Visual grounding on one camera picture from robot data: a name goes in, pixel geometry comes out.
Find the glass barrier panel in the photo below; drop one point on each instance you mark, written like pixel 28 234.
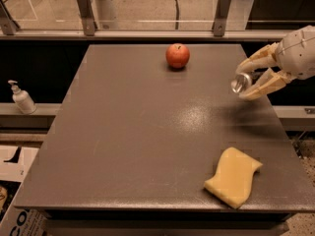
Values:
pixel 167 14

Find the white pump dispenser bottle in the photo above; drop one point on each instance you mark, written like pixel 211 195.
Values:
pixel 22 98

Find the silver redbull can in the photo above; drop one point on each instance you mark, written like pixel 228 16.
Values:
pixel 244 81

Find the red apple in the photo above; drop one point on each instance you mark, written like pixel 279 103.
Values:
pixel 177 55

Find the metal glass bracket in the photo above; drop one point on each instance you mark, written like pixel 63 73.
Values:
pixel 7 23
pixel 87 17
pixel 221 17

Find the middle metal glass bracket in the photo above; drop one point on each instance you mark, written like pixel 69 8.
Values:
pixel 87 17

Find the yellow sponge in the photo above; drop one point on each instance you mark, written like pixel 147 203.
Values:
pixel 232 182

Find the white cardboard box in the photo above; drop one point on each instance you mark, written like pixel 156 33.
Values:
pixel 15 163

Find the right metal glass bracket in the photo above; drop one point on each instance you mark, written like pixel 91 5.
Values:
pixel 221 17

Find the left metal glass bracket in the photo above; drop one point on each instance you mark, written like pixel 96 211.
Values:
pixel 7 23

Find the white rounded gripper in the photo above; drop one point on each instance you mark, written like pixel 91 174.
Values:
pixel 297 54

